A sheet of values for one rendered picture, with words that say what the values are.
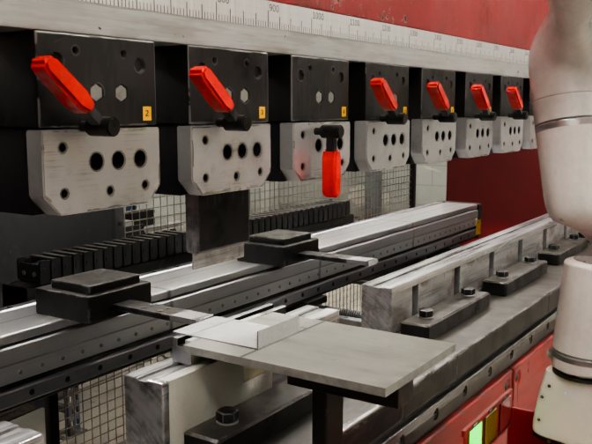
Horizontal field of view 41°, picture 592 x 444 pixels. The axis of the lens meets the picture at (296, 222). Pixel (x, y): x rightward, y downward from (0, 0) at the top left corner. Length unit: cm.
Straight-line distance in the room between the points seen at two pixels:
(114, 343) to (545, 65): 74
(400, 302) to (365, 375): 58
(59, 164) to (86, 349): 48
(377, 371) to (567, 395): 42
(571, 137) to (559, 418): 39
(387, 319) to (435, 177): 738
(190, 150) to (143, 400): 29
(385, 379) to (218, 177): 30
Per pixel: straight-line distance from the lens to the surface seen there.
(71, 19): 77
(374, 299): 138
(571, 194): 115
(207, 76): 84
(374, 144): 123
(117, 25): 81
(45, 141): 74
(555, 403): 121
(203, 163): 89
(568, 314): 116
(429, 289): 151
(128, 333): 123
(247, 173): 96
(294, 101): 104
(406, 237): 200
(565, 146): 116
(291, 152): 104
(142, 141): 82
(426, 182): 877
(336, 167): 106
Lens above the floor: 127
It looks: 8 degrees down
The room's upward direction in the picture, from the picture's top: straight up
